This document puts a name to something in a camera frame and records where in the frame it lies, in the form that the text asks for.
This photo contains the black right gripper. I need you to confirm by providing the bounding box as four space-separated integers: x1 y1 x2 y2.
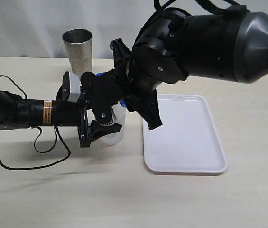
80 38 162 130

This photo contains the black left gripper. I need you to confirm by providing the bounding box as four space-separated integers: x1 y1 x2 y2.
55 71 122 148

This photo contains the blue plastic container lid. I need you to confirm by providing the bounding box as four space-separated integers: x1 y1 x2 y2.
96 72 126 108

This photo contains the clear plastic tall container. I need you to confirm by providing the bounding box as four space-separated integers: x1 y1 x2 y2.
100 103 126 146

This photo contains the stainless steel tumbler cup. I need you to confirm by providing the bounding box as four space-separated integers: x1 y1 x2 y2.
62 28 93 76

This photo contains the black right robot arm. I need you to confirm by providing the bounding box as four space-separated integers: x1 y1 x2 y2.
81 5 268 130

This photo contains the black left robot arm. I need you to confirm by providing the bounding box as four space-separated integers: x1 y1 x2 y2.
0 71 123 147

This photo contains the white rectangular plastic tray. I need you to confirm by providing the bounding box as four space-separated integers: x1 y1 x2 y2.
143 94 228 175

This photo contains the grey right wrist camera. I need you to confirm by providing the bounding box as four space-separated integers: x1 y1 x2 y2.
99 111 116 127

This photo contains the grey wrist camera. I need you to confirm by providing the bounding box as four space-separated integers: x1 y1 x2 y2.
67 72 81 103
99 111 116 127

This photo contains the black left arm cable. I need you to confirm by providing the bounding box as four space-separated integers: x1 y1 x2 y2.
0 75 72 171

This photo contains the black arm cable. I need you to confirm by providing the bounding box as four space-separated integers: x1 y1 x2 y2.
154 0 246 17
0 75 72 171

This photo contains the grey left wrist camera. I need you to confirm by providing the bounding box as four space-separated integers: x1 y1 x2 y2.
67 72 81 103

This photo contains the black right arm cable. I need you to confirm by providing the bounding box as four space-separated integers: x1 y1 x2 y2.
154 0 246 17

